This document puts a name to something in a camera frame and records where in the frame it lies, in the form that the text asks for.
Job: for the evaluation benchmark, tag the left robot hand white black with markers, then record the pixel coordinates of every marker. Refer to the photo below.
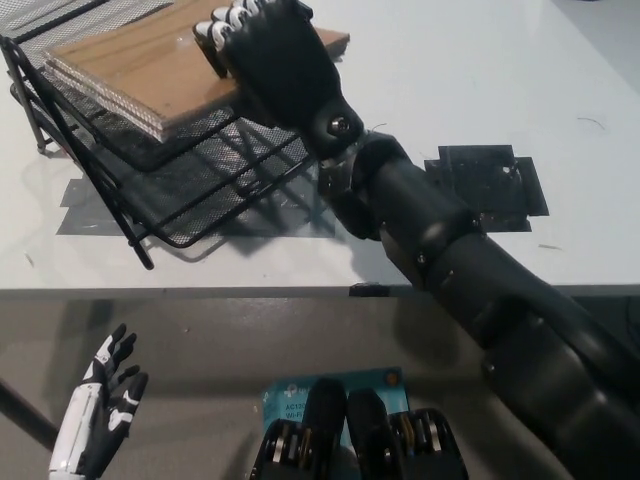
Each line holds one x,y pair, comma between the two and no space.
80,420

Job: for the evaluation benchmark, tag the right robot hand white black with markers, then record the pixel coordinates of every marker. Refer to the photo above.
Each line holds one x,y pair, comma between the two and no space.
285,60

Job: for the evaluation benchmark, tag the spiral notebook purple brown covers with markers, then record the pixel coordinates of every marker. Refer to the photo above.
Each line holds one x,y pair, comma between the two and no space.
140,75

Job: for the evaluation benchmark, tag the black mesh file tray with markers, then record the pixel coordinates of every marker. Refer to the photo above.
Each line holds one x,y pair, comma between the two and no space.
200,220

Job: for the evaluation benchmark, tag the dark table leg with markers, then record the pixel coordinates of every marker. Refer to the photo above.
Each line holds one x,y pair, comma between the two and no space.
25,417

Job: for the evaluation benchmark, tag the black tape square patch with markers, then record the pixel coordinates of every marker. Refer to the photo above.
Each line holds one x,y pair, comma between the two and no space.
525,195

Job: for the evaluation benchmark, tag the teal cardboard box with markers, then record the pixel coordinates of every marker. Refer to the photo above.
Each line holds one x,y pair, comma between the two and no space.
367,381

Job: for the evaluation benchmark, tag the grey tape patch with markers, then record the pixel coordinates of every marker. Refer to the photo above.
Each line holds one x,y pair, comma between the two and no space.
85,222

